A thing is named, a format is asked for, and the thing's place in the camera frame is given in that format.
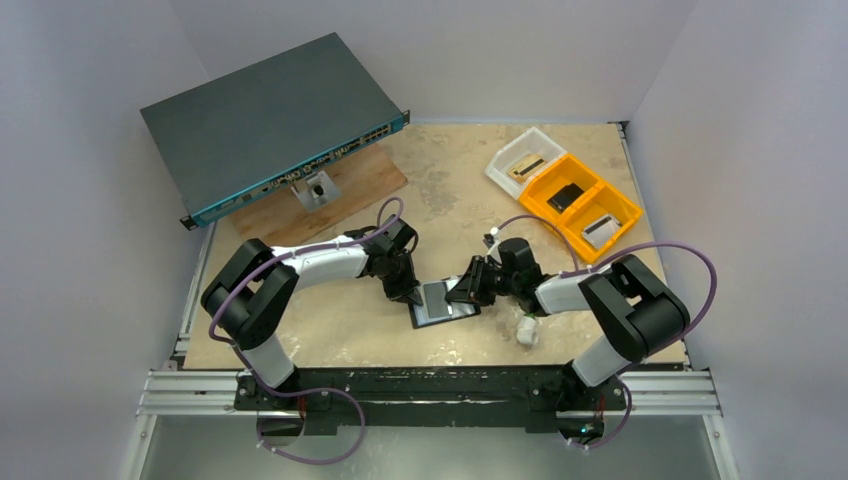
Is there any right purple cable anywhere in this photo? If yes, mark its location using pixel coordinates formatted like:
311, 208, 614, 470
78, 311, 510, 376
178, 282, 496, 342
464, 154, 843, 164
490, 213, 719, 372

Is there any wooden board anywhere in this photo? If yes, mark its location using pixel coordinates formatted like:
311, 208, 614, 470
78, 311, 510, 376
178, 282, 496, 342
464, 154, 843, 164
227, 145, 407, 246

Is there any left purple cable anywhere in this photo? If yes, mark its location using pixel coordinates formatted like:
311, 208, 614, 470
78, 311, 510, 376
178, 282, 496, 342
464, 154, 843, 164
208, 196, 405, 399

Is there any black leather card holder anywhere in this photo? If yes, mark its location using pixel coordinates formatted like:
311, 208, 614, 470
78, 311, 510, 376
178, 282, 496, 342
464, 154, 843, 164
409, 276, 481, 329

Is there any white plastic bin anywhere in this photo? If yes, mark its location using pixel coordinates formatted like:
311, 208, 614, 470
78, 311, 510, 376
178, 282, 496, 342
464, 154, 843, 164
484, 127, 567, 200

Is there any green white pipe fitting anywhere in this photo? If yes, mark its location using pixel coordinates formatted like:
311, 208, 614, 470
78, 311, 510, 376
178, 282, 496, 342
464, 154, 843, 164
515, 306, 539, 348

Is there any silver card in yellow bin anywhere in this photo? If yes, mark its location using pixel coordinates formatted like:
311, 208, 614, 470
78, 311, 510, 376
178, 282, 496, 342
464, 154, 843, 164
581, 214, 621, 250

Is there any gold card in white bin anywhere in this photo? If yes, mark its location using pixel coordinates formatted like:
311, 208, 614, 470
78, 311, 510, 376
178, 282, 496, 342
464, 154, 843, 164
508, 154, 547, 184

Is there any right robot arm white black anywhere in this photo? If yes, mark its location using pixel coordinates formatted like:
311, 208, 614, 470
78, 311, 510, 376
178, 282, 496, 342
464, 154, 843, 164
445, 237, 691, 407

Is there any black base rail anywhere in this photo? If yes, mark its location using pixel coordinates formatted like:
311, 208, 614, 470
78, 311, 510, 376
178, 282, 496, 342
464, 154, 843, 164
234, 365, 628, 439

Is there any grey blue network switch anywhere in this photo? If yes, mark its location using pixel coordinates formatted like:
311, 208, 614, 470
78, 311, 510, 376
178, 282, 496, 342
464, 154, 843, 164
140, 33, 410, 230

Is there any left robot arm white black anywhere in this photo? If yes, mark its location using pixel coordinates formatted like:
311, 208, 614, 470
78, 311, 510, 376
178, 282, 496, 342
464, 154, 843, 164
200, 216, 423, 409

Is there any yellow plastic bin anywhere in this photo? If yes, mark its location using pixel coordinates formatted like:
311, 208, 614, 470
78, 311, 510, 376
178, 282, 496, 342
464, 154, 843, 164
518, 153, 643, 264

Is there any small metal bracket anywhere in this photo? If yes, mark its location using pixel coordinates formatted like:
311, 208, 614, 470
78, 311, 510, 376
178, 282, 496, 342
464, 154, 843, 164
291, 170, 342, 212

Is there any black card in yellow bin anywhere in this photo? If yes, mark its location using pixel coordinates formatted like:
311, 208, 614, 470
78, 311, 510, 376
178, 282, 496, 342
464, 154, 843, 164
547, 183, 584, 213

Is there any purple cable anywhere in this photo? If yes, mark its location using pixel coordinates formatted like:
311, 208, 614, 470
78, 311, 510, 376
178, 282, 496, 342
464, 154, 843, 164
490, 213, 719, 372
208, 196, 405, 399

